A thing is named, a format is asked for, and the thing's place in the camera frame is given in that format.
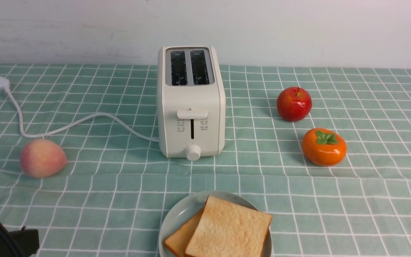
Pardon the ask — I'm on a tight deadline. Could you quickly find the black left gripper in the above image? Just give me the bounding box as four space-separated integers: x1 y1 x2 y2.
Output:
0 229 40 257

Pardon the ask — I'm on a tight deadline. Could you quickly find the toast slice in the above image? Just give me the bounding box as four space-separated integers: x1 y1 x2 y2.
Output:
163 208 204 257
184 195 272 257

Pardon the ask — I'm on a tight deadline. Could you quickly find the pink peach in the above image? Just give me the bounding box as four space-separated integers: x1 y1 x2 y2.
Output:
20 138 67 178

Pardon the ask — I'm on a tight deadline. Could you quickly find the pale green plate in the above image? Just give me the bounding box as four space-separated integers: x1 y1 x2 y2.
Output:
158 190 272 257

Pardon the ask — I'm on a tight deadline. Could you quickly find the white toaster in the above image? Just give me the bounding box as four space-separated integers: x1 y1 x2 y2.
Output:
156 46 226 161

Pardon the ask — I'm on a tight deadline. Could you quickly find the red apple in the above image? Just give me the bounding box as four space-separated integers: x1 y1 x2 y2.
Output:
276 87 313 122

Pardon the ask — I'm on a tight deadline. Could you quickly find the orange persimmon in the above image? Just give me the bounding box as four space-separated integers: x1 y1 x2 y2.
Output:
301 127 347 167

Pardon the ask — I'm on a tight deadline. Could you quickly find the green checkered tablecloth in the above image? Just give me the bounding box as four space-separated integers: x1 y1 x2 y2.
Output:
0 64 411 257

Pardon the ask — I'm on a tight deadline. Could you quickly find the white power cable with plug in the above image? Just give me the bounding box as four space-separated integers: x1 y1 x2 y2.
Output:
0 76 160 143

